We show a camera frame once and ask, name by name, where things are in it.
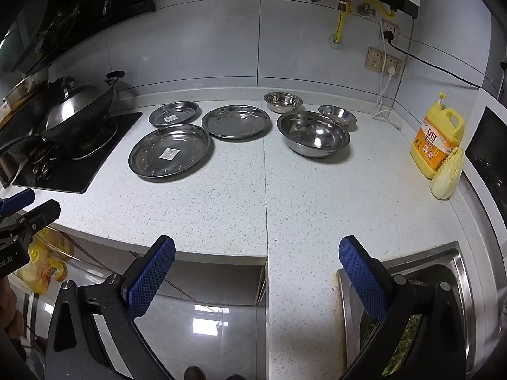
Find person's left hand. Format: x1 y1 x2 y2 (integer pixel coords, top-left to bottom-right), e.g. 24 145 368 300
0 281 24 341

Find black power cable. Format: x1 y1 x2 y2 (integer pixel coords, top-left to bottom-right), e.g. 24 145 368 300
386 35 482 88

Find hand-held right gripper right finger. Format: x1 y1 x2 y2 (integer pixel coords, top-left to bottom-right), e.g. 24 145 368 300
338 235 468 380

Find white power cable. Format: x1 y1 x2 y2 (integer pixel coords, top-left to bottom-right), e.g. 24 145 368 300
372 72 401 128

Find white microwave oven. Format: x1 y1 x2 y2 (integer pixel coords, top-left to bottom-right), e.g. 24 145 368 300
461 87 507 254

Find black gas stove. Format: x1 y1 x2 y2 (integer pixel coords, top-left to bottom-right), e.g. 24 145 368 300
0 103 143 194

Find medium steel plate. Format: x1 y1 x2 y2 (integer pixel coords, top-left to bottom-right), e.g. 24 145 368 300
201 105 272 140

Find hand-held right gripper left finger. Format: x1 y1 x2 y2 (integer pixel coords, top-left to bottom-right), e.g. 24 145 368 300
45 235 176 380

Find green vegetables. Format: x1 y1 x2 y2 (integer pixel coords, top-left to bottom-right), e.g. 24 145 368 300
360 313 424 378

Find yellow plastic bag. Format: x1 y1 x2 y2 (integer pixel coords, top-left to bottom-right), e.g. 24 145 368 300
18 227 74 295

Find black range hood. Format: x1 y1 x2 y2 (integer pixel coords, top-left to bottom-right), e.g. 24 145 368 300
0 0 156 75

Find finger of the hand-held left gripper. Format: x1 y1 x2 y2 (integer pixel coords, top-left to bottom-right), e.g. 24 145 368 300
16 200 61 242
0 189 35 218

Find black wok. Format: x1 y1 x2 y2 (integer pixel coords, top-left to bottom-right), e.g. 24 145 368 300
37 70 125 143

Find small steel plate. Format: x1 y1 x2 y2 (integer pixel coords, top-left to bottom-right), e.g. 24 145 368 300
149 101 200 128

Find black pot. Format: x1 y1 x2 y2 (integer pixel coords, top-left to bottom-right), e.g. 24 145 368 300
24 79 66 121

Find yellow detergent bottle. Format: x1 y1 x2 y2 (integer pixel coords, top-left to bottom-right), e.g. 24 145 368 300
410 92 465 181

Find large steel bowl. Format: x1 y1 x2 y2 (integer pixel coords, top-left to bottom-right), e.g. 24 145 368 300
276 111 351 159

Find large steel plate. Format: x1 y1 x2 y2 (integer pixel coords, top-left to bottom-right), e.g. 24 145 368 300
128 123 212 183

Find napa cabbage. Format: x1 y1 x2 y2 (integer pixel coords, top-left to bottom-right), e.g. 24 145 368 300
430 147 466 200

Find empty wall socket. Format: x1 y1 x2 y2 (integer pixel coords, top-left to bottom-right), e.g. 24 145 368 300
365 47 385 73

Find steel pot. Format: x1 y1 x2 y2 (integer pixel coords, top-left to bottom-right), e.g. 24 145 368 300
3 72 50 111

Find yellow gas hose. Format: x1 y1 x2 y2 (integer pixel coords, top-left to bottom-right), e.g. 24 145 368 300
334 6 353 46

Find small steel bowl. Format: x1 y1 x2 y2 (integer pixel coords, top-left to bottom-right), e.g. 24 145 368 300
263 92 304 114
318 105 358 127

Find steel wok lid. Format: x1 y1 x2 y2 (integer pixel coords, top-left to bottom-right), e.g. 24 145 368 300
44 77 109 130

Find short yellow water hose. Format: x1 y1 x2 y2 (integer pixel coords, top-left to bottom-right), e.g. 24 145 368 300
364 0 397 18

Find kitchen base cabinet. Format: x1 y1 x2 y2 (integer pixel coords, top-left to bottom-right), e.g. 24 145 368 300
48 225 268 307

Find wall socket with black plug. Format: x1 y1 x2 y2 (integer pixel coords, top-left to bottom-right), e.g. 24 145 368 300
379 18 399 42

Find steel sink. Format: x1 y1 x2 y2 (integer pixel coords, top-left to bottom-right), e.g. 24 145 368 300
337 241 482 380

